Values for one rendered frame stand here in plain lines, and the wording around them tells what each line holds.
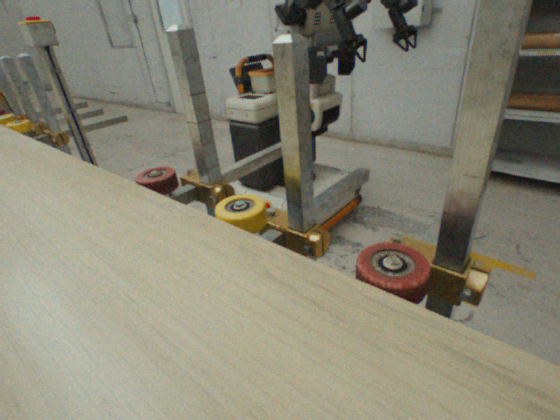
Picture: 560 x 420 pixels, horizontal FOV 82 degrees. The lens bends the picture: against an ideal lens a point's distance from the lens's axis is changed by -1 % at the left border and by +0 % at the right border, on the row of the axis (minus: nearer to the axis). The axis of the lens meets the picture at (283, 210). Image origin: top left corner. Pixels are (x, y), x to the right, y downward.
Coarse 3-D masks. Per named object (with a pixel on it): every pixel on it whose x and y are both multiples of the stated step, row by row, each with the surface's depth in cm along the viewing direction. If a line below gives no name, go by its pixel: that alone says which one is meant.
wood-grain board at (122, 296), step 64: (0, 128) 121; (0, 192) 66; (64, 192) 63; (128, 192) 61; (0, 256) 45; (64, 256) 44; (128, 256) 43; (192, 256) 42; (256, 256) 41; (0, 320) 35; (64, 320) 34; (128, 320) 33; (192, 320) 32; (256, 320) 32; (320, 320) 31; (384, 320) 31; (448, 320) 30; (0, 384) 28; (64, 384) 27; (128, 384) 27; (192, 384) 27; (256, 384) 26; (320, 384) 26; (384, 384) 25; (448, 384) 25; (512, 384) 24
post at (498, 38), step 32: (480, 0) 29; (512, 0) 27; (480, 32) 29; (512, 32) 28; (480, 64) 31; (512, 64) 29; (480, 96) 32; (480, 128) 33; (480, 160) 34; (448, 192) 38; (480, 192) 36; (448, 224) 39; (448, 256) 41
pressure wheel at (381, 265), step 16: (368, 256) 38; (384, 256) 38; (400, 256) 38; (416, 256) 37; (368, 272) 35; (384, 272) 36; (400, 272) 35; (416, 272) 35; (384, 288) 34; (400, 288) 33; (416, 288) 34
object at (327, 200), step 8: (360, 168) 82; (344, 176) 79; (352, 176) 78; (360, 176) 79; (368, 176) 82; (336, 184) 75; (344, 184) 75; (352, 184) 76; (360, 184) 80; (328, 192) 72; (336, 192) 72; (344, 192) 74; (352, 192) 77; (320, 200) 69; (328, 200) 70; (336, 200) 72; (320, 208) 68; (328, 208) 71; (320, 216) 69; (272, 232) 60; (280, 232) 60; (272, 240) 58; (280, 240) 60
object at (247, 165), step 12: (276, 144) 94; (252, 156) 87; (264, 156) 87; (276, 156) 91; (228, 168) 81; (240, 168) 82; (252, 168) 85; (228, 180) 80; (180, 192) 71; (192, 192) 73
